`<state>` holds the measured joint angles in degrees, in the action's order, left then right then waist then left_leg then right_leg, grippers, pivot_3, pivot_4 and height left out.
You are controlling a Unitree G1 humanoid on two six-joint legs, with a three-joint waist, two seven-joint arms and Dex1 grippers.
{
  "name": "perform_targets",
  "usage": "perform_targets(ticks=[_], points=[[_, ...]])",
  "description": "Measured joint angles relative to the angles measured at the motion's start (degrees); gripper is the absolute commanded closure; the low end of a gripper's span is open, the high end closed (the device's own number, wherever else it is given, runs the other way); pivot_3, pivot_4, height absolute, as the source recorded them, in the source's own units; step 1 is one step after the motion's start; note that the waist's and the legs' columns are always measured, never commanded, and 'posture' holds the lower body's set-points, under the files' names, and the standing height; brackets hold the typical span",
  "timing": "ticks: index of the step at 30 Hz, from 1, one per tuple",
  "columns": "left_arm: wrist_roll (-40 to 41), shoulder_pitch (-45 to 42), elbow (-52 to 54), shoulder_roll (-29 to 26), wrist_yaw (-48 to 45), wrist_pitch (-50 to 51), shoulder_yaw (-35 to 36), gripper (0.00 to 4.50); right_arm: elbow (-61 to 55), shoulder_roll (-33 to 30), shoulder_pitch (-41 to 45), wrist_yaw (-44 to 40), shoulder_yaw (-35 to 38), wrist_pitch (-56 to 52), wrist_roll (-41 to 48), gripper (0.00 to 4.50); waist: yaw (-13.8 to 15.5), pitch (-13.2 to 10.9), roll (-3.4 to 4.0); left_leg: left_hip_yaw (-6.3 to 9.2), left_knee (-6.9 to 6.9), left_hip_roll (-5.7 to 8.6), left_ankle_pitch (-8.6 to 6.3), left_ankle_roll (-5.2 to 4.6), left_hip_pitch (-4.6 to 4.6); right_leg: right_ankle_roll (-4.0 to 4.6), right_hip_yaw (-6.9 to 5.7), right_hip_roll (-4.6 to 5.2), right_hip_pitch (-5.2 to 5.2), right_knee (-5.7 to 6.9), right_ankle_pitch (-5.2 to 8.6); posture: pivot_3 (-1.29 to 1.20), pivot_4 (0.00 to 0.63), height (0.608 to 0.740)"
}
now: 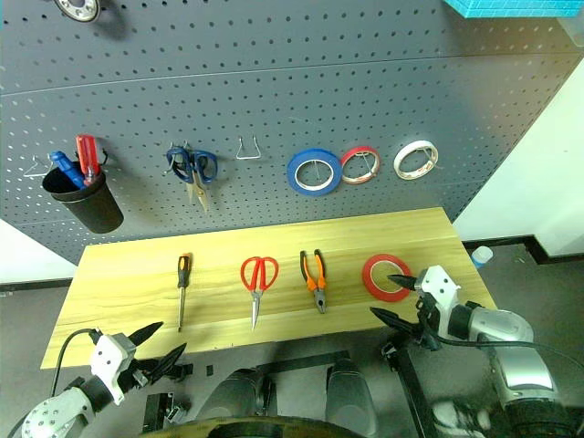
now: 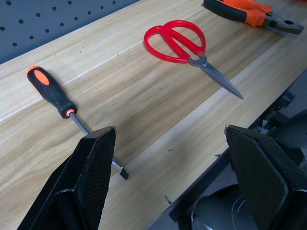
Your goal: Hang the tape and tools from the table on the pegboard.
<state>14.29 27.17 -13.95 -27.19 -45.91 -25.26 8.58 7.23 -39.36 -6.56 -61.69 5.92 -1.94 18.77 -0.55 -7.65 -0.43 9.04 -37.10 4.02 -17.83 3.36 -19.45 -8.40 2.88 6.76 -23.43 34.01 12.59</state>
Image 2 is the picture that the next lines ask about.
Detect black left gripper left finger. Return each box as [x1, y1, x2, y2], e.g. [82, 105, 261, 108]
[18, 126, 117, 230]

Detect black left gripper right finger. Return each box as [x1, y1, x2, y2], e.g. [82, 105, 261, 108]
[224, 124, 307, 230]

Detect black orange screwdriver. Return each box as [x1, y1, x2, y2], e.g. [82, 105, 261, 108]
[26, 66, 130, 181]

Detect orange black pliers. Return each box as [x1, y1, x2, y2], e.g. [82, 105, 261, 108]
[202, 0, 305, 35]

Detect red handled scissors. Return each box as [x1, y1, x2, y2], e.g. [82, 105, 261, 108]
[143, 20, 244, 100]

